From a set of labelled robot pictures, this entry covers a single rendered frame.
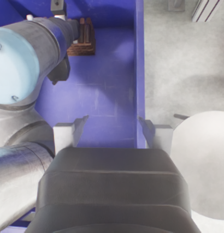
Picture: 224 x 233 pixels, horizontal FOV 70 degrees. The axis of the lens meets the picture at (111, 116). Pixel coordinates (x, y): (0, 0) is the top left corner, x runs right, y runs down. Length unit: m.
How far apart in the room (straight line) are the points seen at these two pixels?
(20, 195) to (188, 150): 0.44
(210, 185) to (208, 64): 0.55
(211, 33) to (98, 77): 0.61
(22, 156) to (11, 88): 0.09
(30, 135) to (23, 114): 0.04
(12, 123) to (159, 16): 0.84
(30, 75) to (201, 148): 0.47
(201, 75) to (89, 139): 0.59
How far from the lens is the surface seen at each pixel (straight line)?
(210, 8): 0.94
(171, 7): 1.00
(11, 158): 0.20
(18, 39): 0.26
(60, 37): 0.35
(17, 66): 0.24
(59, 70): 0.41
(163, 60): 0.85
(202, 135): 0.54
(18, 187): 0.19
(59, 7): 0.48
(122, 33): 0.64
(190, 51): 0.90
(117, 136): 0.53
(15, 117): 0.31
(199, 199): 0.56
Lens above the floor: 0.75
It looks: 80 degrees down
